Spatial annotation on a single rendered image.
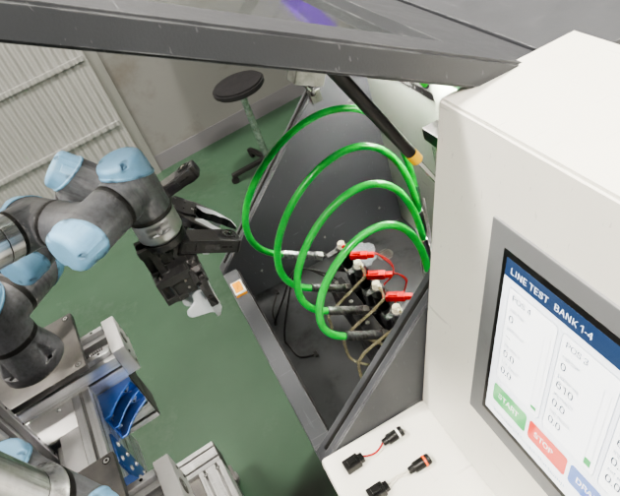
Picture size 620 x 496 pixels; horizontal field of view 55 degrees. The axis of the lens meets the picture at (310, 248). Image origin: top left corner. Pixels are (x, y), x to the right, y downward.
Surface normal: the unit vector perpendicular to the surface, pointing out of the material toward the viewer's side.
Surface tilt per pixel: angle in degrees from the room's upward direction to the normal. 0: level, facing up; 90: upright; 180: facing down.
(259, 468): 0
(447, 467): 0
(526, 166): 76
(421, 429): 0
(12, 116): 90
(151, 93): 90
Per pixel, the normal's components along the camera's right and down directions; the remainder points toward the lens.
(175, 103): 0.47, 0.47
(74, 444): -0.29, -0.73
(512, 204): -0.92, 0.28
